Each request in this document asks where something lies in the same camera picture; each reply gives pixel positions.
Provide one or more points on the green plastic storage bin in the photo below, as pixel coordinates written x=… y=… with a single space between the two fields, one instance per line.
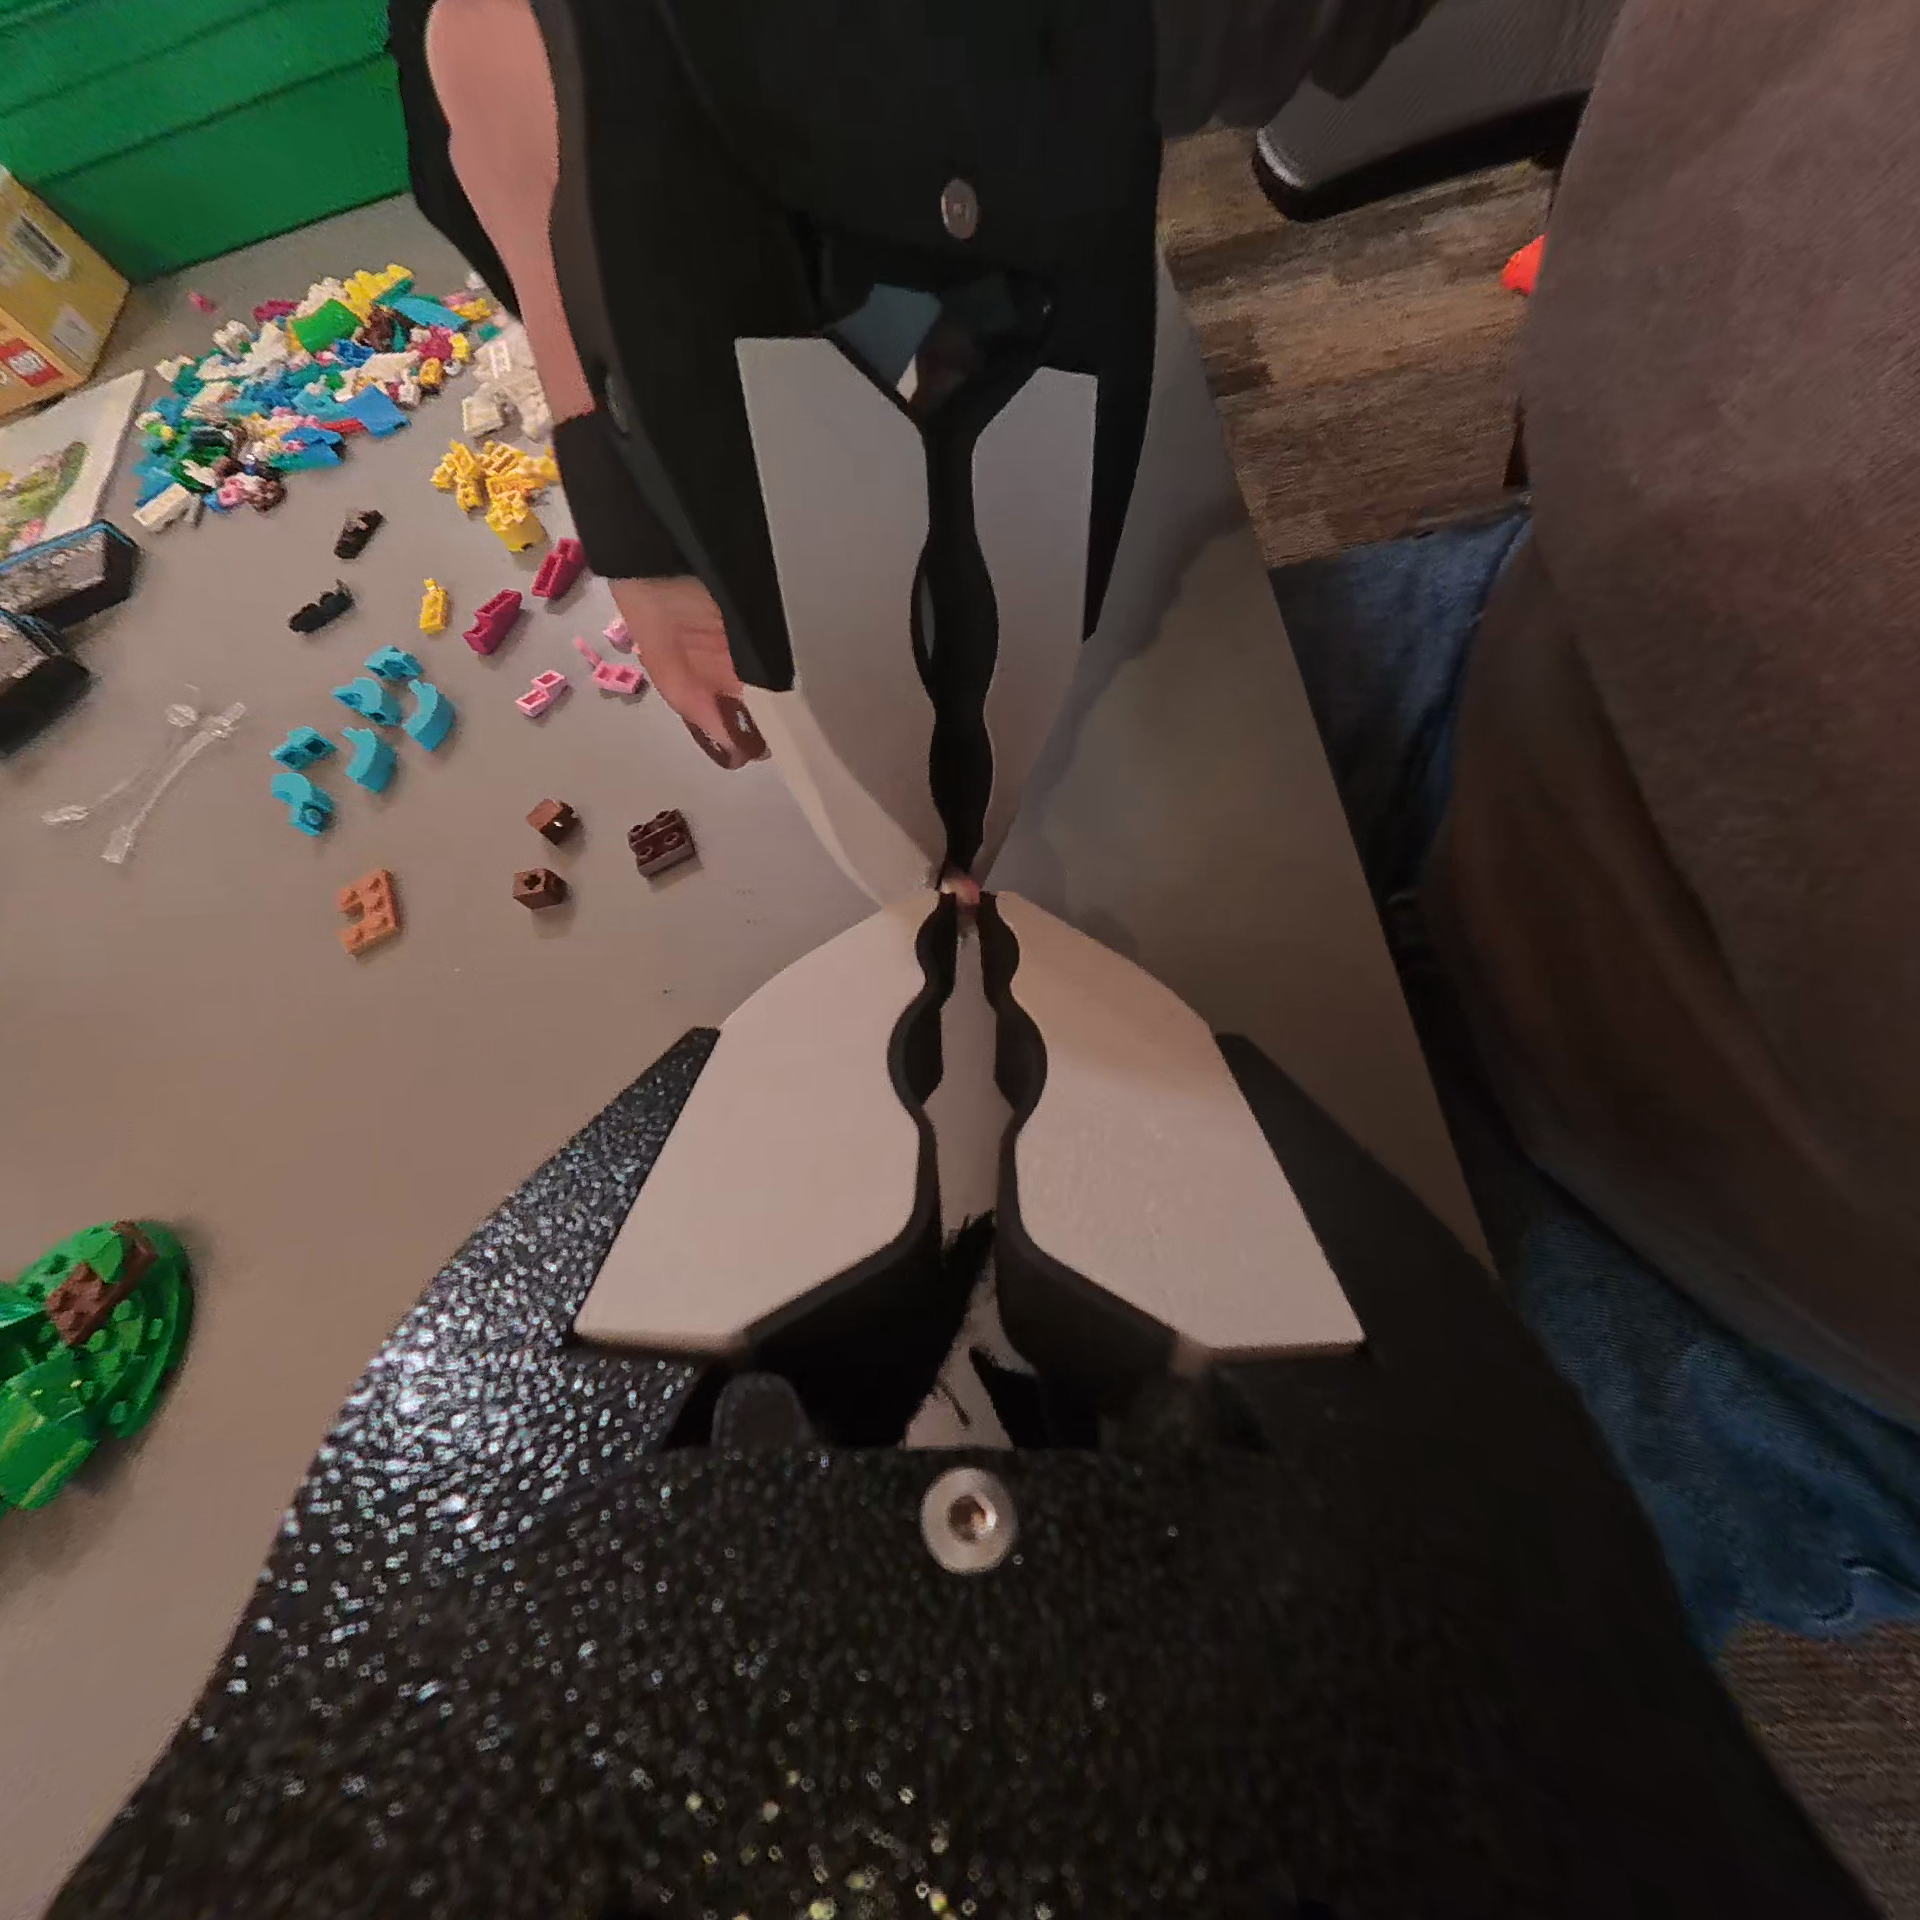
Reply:
x=196 y=120

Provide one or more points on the small brown lego brick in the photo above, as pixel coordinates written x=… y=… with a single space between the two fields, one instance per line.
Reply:
x=551 y=821
x=540 y=888

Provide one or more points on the yellow cardboard lego box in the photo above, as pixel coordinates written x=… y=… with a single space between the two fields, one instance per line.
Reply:
x=45 y=285

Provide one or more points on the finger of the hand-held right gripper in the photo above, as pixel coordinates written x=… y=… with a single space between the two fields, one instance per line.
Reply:
x=1036 y=570
x=839 y=599

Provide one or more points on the orange lego plate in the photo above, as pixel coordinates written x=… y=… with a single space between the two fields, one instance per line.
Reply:
x=364 y=915

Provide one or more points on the group of blue lego pieces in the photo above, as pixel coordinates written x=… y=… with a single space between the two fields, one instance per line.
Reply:
x=368 y=762

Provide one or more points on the green lego build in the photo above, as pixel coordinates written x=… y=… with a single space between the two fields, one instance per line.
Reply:
x=77 y=1349

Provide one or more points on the person's blue jeans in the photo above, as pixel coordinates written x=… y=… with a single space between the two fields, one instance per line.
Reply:
x=1725 y=1501

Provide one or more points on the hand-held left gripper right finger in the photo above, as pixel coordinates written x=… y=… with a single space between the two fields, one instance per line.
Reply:
x=1172 y=1154

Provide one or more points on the person's brown shirt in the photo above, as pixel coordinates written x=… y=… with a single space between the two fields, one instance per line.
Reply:
x=1725 y=675

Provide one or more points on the pink lego brick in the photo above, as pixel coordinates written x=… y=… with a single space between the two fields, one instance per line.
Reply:
x=615 y=675
x=542 y=695

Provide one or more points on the black lego piece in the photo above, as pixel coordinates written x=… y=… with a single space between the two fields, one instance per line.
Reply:
x=324 y=609
x=358 y=534

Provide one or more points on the dark brown lego brick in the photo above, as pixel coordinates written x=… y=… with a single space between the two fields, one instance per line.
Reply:
x=661 y=843

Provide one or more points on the small orange object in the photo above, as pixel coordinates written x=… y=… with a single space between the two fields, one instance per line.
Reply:
x=1526 y=269

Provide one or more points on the black box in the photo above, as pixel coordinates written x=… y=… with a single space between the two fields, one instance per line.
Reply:
x=33 y=681
x=67 y=571

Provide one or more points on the pile of yellow lego bricks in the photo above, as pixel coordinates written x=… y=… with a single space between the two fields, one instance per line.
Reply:
x=494 y=481

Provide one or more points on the magenta lego brick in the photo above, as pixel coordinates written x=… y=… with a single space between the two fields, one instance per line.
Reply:
x=558 y=570
x=493 y=624

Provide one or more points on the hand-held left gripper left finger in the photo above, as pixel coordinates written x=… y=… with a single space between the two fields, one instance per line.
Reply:
x=780 y=1142

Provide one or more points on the small yellow lego piece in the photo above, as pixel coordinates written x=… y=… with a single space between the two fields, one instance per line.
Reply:
x=436 y=607

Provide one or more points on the person's right hand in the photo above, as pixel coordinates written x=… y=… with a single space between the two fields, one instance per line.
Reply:
x=675 y=646

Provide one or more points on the pile of mixed lego bricks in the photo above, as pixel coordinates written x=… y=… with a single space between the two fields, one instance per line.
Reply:
x=284 y=390

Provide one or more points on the lego instruction booklet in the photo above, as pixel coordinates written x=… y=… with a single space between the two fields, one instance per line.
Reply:
x=61 y=465

